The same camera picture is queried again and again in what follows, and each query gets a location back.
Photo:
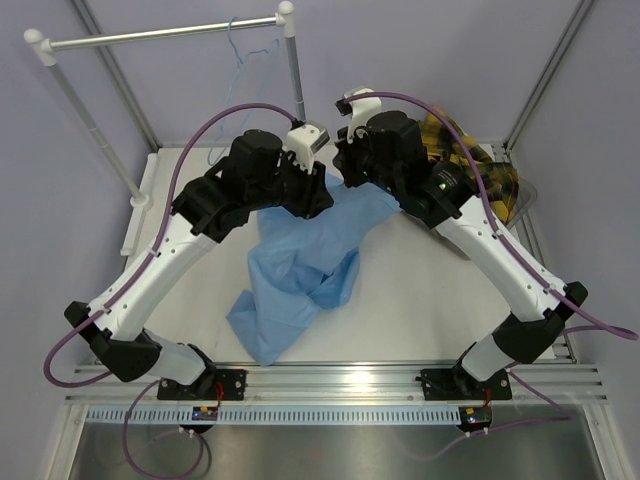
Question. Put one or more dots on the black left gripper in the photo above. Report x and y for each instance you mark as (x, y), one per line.
(314, 197)

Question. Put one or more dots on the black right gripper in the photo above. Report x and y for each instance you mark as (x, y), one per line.
(346, 154)

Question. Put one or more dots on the light blue shirt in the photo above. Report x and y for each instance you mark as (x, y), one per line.
(302, 268)

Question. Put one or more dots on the light blue wire hanger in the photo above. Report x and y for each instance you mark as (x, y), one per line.
(253, 70)

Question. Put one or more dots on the yellow plaid shirt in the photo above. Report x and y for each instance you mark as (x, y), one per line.
(501, 180)

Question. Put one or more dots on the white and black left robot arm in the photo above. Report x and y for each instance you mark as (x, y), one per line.
(259, 171)

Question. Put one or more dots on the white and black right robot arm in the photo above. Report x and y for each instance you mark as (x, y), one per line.
(387, 151)

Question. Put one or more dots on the clear plastic bin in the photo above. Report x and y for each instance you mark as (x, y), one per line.
(527, 196)

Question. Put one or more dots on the white and metal clothes rack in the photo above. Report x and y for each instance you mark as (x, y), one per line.
(77, 206)

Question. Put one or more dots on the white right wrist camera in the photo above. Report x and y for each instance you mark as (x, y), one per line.
(359, 111)

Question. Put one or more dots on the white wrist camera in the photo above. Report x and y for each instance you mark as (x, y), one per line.
(359, 111)
(305, 141)

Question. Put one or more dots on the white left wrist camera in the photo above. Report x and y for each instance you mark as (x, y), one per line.
(305, 141)

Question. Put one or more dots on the aluminium mounting rail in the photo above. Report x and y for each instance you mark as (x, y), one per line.
(395, 384)

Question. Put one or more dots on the aluminium frame post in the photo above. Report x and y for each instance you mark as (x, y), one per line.
(91, 27)
(558, 54)

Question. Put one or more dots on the aluminium frame post left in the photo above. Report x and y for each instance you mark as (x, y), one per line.
(91, 27)

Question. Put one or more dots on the perforated white cable duct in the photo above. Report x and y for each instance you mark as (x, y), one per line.
(276, 415)

